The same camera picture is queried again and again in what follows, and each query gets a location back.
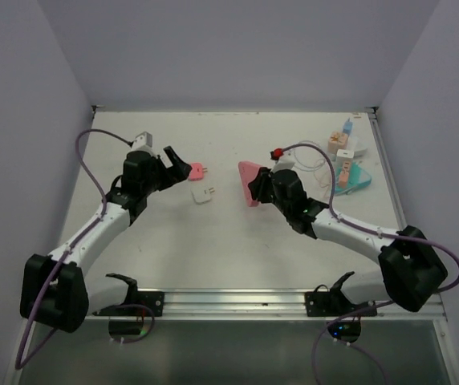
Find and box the pink plug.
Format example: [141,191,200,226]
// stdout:
[188,162,208,181]

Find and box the pink triangular socket adapter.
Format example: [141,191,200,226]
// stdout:
[238,161,262,207]

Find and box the white plug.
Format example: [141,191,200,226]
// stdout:
[190,186,215,205]

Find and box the orange thin cable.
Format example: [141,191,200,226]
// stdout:
[313,158,341,200]

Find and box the white square charger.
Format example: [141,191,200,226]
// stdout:
[336,148,355,167]

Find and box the teal triangular socket adapter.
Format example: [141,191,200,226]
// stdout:
[335,162,372,196]

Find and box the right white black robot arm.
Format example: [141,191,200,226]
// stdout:
[238,162,448,316]

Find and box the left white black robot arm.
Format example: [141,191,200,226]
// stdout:
[19,147,192,333]

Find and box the blue small plug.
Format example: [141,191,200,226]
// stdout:
[342,119,353,136]

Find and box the white triangular adapter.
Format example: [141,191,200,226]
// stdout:
[347,136,368,158]

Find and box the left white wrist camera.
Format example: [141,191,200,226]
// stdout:
[131,132,156,156]

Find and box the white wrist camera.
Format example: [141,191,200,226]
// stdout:
[131,132,156,156]
[271,156,295,172]

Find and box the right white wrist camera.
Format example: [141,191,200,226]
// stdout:
[271,156,295,172]

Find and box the blue thin cable loop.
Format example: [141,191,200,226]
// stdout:
[291,140,329,172]

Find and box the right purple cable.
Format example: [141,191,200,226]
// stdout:
[270,143,459,385]

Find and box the purple cable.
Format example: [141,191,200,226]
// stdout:
[14,128,134,370]
[270,143,459,385]

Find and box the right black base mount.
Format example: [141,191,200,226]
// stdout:
[304,285,377,317]

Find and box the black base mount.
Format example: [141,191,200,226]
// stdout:
[304,285,377,317]
[93,290,165,318]

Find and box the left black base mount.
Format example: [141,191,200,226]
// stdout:
[93,290,165,318]

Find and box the aluminium front rail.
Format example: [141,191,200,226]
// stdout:
[24,286,447,322]

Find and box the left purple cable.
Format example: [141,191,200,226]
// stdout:
[14,128,134,370]

